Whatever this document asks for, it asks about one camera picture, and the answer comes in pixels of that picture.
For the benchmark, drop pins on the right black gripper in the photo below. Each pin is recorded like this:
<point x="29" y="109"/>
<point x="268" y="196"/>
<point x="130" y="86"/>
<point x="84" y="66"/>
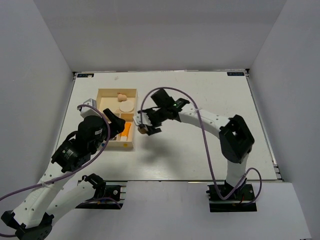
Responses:
<point x="152" y="129"/>

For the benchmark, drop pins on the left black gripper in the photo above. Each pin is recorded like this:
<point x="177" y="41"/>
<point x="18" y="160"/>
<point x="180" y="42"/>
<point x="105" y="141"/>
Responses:
<point x="117" y="124"/>

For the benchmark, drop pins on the orange sunscreen tube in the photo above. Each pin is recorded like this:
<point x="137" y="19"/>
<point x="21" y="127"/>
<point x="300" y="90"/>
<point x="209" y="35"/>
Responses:
<point x="124" y="135"/>

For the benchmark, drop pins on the round white powder puff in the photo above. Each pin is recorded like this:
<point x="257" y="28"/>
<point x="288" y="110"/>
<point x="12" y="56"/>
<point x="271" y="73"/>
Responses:
<point x="126" y="106"/>

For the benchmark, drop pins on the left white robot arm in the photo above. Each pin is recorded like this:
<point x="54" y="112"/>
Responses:
<point x="34" y="218"/>

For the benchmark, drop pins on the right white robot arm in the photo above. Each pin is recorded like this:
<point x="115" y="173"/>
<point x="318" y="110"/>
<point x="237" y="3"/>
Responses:
<point x="235" y="138"/>

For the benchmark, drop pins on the wooden compartment box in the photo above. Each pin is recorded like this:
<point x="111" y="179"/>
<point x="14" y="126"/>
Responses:
<point x="107" y="98"/>

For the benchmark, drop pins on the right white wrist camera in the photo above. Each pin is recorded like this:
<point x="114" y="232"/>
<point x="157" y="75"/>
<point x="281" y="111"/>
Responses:
<point x="142" y="120"/>

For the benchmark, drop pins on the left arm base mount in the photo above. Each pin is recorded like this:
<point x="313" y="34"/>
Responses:
<point x="108" y="195"/>

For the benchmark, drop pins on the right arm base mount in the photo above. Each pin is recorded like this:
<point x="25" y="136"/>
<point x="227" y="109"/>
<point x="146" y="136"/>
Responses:
<point x="238" y="202"/>

